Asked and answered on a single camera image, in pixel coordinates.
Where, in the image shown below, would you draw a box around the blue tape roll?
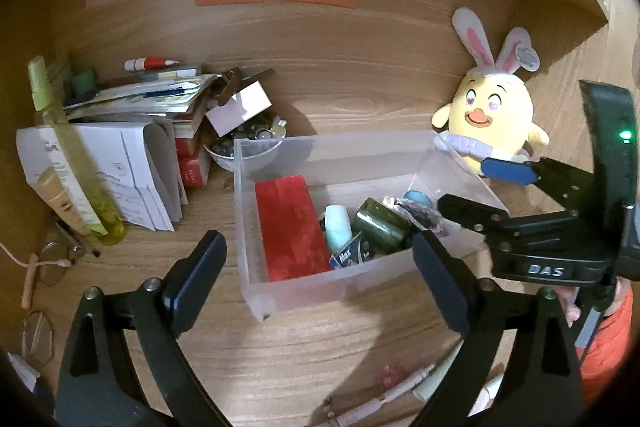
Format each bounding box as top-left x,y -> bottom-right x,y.
404,190 -> 433,208

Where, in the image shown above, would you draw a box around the black purple spray bottle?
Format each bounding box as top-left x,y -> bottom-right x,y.
394,198 -> 447,236

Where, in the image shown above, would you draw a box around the clear plastic storage bin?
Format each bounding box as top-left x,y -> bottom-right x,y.
234,131 -> 502,321

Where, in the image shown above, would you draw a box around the pink lip gloss tube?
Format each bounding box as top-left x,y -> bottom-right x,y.
320,364 -> 435,427

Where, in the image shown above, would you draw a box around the red zip pouch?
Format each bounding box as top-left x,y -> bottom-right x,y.
254,176 -> 330,282

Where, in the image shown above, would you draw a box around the stack of books and papers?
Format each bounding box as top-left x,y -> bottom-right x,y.
65,67 -> 224,187

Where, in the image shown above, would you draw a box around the person's right hand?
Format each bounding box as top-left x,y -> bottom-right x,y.
556,278 -> 632,327

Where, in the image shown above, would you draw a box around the white string cord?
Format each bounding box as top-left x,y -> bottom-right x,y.
0,241 -> 74,310

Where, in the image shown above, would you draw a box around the folded white paper leaflets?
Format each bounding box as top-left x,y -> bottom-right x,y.
16,122 -> 188,231

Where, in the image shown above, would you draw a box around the small white cardboard box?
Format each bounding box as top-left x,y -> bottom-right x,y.
206,81 -> 271,136

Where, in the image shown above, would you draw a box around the blue staples box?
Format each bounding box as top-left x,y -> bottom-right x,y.
329,232 -> 373,270

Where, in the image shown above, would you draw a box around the yellow chick bunny plush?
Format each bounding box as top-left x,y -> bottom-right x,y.
432,6 -> 549,176

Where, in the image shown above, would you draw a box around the green glass bottle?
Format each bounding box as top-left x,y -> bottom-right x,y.
352,198 -> 411,254

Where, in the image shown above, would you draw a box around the white bowl of trinkets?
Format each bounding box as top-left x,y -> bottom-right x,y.
204,112 -> 288,172

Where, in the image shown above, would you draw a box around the red white marker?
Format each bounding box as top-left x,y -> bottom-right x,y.
124,57 -> 180,72

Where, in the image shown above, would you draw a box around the yellow-green spray bottle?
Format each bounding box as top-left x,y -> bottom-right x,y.
28,55 -> 126,246

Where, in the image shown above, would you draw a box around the wire-frame eyeglasses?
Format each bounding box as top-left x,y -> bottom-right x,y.
20,223 -> 101,365

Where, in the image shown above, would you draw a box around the pale green cream tube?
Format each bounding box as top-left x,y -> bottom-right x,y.
412,340 -> 463,403

